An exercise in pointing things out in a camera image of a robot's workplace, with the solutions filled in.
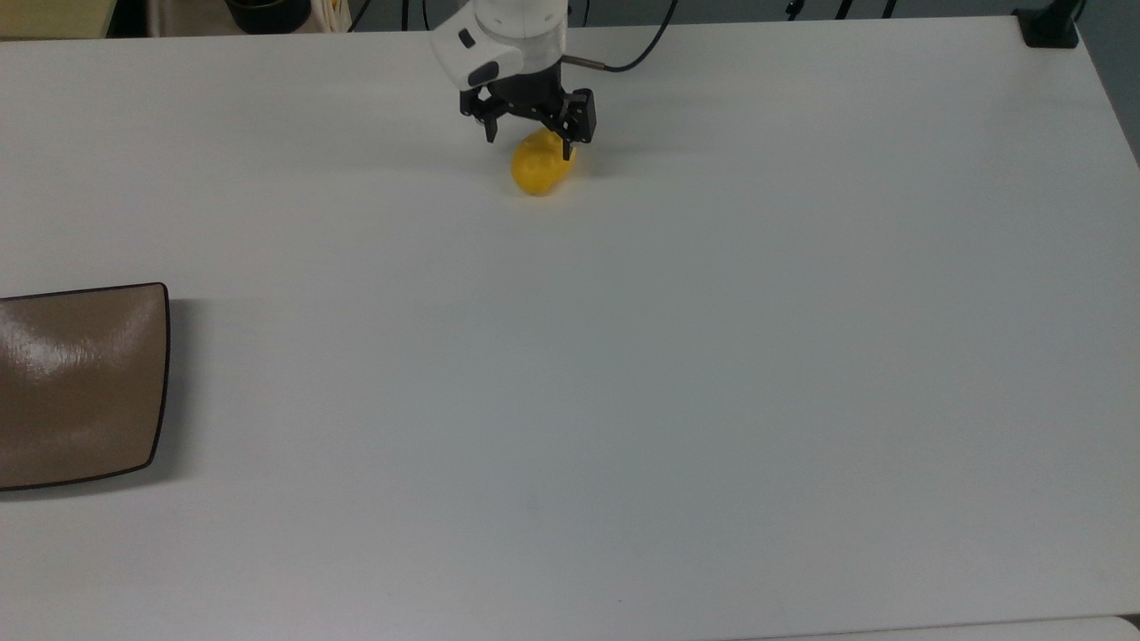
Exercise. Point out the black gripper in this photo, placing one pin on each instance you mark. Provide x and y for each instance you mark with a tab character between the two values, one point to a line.
525	93

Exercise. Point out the yellow potato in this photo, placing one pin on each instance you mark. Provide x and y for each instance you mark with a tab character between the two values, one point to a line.
539	166

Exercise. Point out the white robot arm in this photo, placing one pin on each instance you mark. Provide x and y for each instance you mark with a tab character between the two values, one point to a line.
508	36

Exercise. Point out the brown square ceramic plate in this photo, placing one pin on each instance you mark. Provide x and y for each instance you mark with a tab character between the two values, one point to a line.
80	387

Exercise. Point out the black round bin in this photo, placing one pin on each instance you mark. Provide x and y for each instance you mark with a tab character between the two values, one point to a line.
267	13

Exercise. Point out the black table clamp base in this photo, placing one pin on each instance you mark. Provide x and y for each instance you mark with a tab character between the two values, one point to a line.
1049	27

